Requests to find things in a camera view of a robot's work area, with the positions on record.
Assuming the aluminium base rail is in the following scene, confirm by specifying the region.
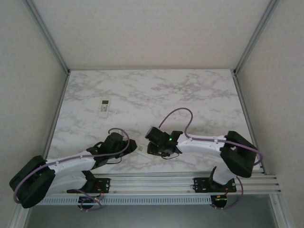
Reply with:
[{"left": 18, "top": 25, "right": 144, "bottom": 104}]
[{"left": 47, "top": 174, "right": 282, "bottom": 197}]

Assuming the white slotted cable duct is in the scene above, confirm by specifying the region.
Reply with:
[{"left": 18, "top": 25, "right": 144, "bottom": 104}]
[{"left": 39, "top": 196, "right": 212, "bottom": 205}]

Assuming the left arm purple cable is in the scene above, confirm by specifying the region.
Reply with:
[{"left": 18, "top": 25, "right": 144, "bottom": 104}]
[{"left": 13, "top": 127, "right": 130, "bottom": 212}]

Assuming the white remote control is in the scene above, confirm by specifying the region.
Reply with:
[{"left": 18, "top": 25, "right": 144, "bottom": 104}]
[
  {"left": 136, "top": 145, "right": 159, "bottom": 160},
  {"left": 98, "top": 99, "right": 111, "bottom": 119}
]

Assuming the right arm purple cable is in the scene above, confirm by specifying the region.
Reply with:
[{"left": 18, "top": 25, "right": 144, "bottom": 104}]
[{"left": 159, "top": 108, "right": 264, "bottom": 211}]

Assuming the aluminium frame post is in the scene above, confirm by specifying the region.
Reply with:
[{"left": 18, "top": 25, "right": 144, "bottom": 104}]
[
  {"left": 232, "top": 0, "right": 282, "bottom": 76},
  {"left": 23, "top": 0, "right": 71, "bottom": 74}
]

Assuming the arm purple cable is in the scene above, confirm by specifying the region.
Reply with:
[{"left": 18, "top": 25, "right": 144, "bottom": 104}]
[
  {"left": 159, "top": 108, "right": 264, "bottom": 211},
  {"left": 13, "top": 127, "right": 130, "bottom": 212}
]

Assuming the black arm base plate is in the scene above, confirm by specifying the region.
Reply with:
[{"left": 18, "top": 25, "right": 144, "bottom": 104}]
[
  {"left": 193, "top": 177, "right": 238, "bottom": 193},
  {"left": 91, "top": 178, "right": 111, "bottom": 193}
]

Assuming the aluminium table side rail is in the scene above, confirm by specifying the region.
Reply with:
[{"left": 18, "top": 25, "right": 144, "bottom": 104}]
[
  {"left": 41, "top": 71, "right": 71, "bottom": 162},
  {"left": 232, "top": 71, "right": 266, "bottom": 174}
]

